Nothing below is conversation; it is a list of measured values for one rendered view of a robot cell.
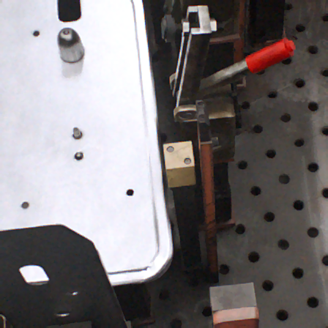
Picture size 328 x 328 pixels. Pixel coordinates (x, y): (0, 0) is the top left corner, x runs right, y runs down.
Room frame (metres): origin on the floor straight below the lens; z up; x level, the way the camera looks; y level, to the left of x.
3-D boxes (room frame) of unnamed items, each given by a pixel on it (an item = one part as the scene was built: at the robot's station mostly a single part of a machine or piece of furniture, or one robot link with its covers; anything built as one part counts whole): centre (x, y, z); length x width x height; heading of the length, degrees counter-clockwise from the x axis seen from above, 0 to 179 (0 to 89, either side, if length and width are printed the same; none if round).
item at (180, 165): (0.46, -0.02, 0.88); 0.04 x 0.04 x 0.36; 87
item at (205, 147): (0.44, -0.05, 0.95); 0.03 x 0.01 x 0.50; 177
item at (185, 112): (0.52, -0.04, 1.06); 0.03 x 0.01 x 0.03; 87
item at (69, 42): (0.67, 0.10, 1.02); 0.03 x 0.03 x 0.07
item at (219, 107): (0.54, -0.06, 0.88); 0.07 x 0.06 x 0.35; 87
